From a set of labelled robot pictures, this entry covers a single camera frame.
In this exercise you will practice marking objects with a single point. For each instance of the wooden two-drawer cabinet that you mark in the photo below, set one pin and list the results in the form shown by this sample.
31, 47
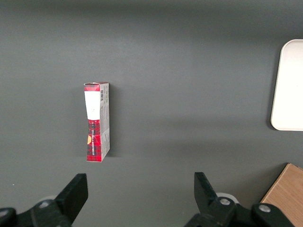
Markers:
288, 191

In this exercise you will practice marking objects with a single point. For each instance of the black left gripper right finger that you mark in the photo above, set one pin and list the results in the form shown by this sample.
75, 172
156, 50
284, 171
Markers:
206, 198

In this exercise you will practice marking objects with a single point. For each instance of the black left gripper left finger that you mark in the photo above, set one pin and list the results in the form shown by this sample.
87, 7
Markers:
71, 198

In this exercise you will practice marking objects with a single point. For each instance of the red plaid cardboard box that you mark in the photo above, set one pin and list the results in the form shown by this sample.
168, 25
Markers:
93, 106

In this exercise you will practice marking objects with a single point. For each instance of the white rectangular tray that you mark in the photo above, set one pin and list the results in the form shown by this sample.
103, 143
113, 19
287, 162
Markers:
290, 89

